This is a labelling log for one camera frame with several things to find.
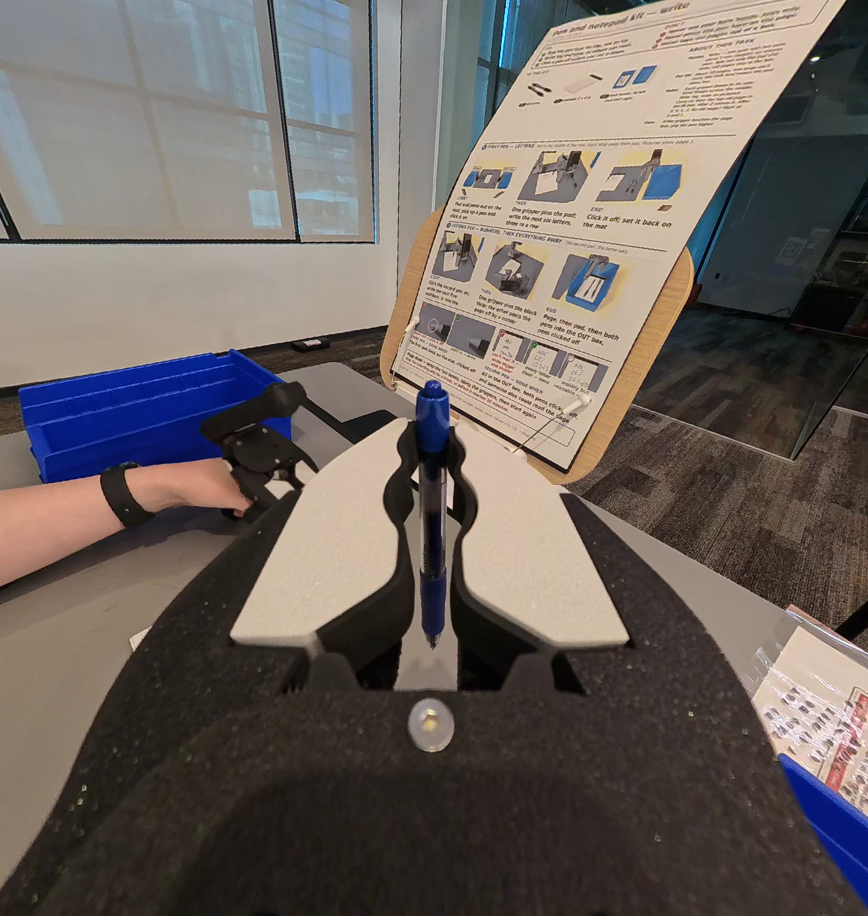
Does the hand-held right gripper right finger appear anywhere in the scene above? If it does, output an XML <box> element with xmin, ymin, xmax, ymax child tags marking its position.
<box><xmin>452</xmin><ymin>425</ymin><xmax>631</xmax><ymax>693</ymax></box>

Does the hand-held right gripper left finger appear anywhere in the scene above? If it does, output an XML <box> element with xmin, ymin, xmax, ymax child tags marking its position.
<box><xmin>230</xmin><ymin>416</ymin><xmax>415</xmax><ymax>668</ymax></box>

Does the blue retractable pen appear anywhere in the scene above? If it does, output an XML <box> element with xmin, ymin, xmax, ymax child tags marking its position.
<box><xmin>414</xmin><ymin>379</ymin><xmax>450</xmax><ymax>651</ymax></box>

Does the person's left forearm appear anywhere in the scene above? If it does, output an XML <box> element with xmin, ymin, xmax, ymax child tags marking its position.
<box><xmin>0</xmin><ymin>468</ymin><xmax>130</xmax><ymax>598</ymax></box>

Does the person's left hand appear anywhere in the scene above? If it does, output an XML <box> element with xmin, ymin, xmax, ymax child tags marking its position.
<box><xmin>144</xmin><ymin>458</ymin><xmax>256</xmax><ymax>512</ymax></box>

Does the blue plastic bin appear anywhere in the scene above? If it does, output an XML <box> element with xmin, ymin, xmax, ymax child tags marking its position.
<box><xmin>777</xmin><ymin>751</ymin><xmax>868</xmax><ymax>916</ymax></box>
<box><xmin>19</xmin><ymin>348</ymin><xmax>295</xmax><ymax>484</ymax></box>

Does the black wristband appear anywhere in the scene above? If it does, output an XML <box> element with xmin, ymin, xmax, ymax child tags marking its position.
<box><xmin>99</xmin><ymin>461</ymin><xmax>156</xmax><ymax>529</ymax></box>

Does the clear plastic bag with sheet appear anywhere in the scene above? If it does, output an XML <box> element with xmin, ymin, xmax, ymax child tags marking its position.
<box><xmin>752</xmin><ymin>604</ymin><xmax>868</xmax><ymax>834</ymax></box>

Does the large window with blinds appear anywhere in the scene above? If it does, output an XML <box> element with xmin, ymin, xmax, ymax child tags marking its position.
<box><xmin>0</xmin><ymin>0</ymin><xmax>377</xmax><ymax>244</ymax></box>

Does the printed instruction sheet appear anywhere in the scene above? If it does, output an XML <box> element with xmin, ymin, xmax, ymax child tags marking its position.
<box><xmin>391</xmin><ymin>0</ymin><xmax>846</xmax><ymax>473</ymax></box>

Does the white paper sign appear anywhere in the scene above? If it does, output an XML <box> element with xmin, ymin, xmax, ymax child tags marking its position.
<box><xmin>777</xmin><ymin>228</ymin><xmax>832</xmax><ymax>269</ymax></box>

